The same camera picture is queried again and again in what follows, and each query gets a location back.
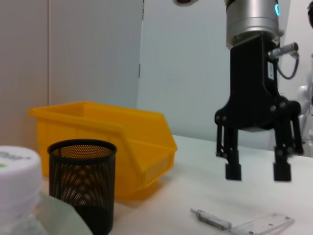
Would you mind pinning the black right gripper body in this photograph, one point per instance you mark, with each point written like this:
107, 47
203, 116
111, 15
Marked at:
249, 98

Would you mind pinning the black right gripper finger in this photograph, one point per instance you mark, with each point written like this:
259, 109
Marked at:
283, 151
232, 156

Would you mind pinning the clear water bottle green label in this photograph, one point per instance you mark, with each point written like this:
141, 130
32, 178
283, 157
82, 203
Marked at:
17, 171

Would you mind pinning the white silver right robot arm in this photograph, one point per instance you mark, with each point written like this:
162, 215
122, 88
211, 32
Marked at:
252, 22

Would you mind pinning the silver pen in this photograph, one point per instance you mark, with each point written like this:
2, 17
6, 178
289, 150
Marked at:
212, 219

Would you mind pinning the transparent plastic ruler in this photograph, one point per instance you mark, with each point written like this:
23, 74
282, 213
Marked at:
264, 224

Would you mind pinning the black mesh pen holder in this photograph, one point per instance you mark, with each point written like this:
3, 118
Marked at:
80, 186

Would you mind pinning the green glass fruit plate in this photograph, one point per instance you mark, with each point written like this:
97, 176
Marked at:
63, 218

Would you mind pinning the white background machine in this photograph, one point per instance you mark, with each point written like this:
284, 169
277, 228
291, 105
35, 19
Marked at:
306, 98

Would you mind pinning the yellow plastic bin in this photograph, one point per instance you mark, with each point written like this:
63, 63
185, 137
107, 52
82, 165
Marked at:
97, 124

